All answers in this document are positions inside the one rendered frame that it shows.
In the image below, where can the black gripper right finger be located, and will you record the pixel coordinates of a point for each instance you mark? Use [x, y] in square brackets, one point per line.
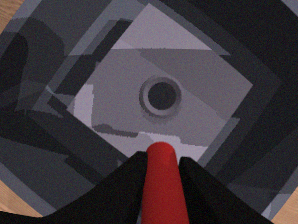
[209, 202]

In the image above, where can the dark grey open box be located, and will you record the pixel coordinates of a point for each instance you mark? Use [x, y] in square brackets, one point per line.
[51, 47]

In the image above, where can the red peg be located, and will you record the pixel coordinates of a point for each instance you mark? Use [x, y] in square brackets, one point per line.
[163, 201]

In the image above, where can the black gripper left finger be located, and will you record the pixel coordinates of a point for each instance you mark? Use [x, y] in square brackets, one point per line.
[116, 200]

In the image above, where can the grey square plate with hole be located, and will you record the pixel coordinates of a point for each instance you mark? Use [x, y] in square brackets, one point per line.
[204, 90]

